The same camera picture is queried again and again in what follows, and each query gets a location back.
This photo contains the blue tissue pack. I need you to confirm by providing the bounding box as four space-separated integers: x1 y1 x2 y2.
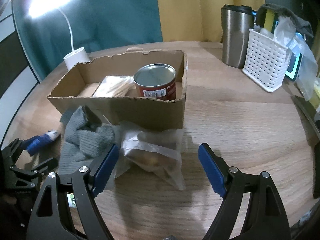
24 130 61 156

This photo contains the grey knitted sock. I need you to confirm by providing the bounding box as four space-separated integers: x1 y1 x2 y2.
58 106 120 176

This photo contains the clear snack bag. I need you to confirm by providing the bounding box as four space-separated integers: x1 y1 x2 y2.
114 121 185 191

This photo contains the cardboard box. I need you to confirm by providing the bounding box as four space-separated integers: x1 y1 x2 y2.
47 49 188 131

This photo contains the red tin can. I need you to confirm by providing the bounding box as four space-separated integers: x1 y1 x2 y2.
133 63 176 100

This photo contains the white desk lamp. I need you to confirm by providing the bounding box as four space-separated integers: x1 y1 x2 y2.
28 0 90 70

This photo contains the teal curtain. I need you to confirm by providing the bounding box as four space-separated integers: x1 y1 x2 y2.
12 0 163 79

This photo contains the white perforated basket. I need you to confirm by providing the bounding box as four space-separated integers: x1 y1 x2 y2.
242 29 292 93

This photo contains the clear plastic bag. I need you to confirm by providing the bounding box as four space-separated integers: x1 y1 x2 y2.
273 16 318 101

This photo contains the dark grey cloth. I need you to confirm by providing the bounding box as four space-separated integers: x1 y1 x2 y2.
256 3 314 38

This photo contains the yellow green sponge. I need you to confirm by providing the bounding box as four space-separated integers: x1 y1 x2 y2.
263 9 278 34

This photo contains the steel travel mug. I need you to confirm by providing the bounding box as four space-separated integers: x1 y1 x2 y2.
221 4 255 68

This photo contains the yellow curtain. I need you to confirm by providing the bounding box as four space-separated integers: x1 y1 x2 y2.
158 0 265 42

